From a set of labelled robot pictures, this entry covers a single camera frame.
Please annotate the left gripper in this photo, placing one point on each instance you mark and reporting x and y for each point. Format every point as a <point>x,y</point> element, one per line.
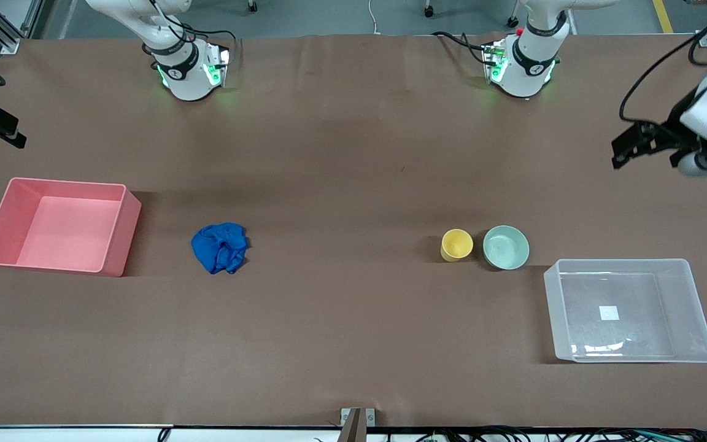
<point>676,127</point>

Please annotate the light green bowl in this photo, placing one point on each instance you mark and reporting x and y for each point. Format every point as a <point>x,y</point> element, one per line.
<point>506,247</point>

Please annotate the yellow plastic cup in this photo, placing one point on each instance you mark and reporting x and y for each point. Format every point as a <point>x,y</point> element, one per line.
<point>456,244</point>

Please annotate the blue cloth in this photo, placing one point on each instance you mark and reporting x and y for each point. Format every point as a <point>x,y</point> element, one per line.
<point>218,248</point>

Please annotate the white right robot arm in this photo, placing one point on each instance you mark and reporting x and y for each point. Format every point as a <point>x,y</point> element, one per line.
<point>188,80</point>

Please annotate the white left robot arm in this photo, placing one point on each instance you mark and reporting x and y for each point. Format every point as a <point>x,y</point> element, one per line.
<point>528,67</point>

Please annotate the pink plastic box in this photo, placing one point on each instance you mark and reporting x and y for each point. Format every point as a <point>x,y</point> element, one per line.
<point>59,227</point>

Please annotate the clear plastic box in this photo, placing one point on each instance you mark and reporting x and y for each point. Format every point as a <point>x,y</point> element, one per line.
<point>636,288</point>

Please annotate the white square label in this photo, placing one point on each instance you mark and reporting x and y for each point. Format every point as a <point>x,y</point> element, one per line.
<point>609,313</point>

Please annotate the brown table cover sheet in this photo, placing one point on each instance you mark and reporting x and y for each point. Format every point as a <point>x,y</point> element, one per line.
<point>341,184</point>

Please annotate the grey metal table bracket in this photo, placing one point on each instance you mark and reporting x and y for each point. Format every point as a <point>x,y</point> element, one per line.
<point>356,423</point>

